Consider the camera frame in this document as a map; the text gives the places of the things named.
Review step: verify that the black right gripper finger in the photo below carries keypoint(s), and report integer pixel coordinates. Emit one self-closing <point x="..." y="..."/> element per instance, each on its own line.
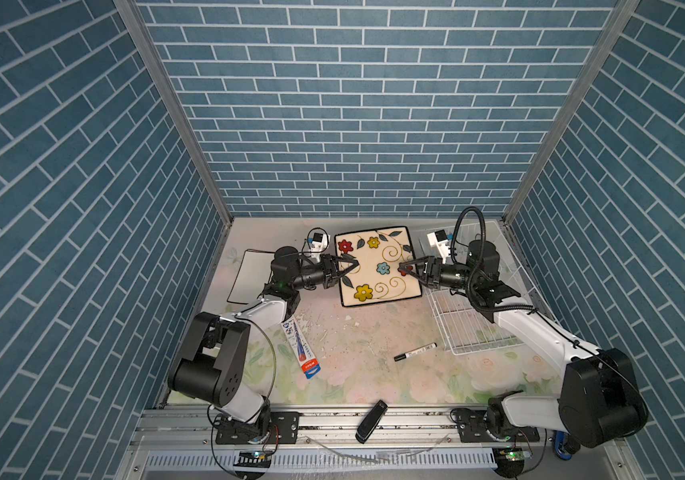
<point x="419" y="263"/>
<point x="422" y="273"/>

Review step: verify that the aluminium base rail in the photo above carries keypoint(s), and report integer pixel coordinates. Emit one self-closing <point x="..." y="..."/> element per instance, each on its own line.
<point x="423" y="442"/>

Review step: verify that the white wire dish rack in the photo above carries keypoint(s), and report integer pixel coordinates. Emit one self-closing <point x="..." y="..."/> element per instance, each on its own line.
<point x="469" y="320"/>

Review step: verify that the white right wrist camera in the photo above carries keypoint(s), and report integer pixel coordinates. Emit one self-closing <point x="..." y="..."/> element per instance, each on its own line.
<point x="439" y="245"/>

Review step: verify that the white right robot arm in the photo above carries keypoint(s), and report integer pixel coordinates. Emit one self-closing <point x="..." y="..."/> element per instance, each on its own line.
<point x="598" y="399"/>

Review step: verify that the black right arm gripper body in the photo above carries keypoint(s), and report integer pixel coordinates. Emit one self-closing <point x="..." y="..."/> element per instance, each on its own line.
<point x="449" y="276"/>

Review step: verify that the blue black handheld tool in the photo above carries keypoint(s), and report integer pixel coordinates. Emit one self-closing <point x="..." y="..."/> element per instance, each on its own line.
<point x="565" y="446"/>

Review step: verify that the blue white toothpaste box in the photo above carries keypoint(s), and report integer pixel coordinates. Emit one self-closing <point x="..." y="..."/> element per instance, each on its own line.
<point x="306" y="359"/>

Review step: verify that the black marker pen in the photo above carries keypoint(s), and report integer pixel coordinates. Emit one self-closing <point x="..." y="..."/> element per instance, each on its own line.
<point x="414" y="352"/>

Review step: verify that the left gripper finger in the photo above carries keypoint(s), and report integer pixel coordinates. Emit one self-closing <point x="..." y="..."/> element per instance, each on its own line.
<point x="344" y="261"/>
<point x="341" y="276"/>

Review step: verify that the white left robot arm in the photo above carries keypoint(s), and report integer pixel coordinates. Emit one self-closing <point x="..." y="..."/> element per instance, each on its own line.
<point x="210" y="363"/>

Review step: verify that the white square plate black rim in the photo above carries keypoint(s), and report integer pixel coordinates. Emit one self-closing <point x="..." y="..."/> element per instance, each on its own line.
<point x="253" y="274"/>

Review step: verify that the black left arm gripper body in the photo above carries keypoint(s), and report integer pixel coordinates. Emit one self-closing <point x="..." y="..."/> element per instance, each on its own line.
<point x="313" y="276"/>

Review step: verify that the floral square plate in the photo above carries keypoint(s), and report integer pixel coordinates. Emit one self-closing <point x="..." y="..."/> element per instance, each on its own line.
<point x="376" y="279"/>

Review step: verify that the black stapler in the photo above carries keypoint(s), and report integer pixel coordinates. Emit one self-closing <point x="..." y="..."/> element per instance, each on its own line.
<point x="370" y="421"/>

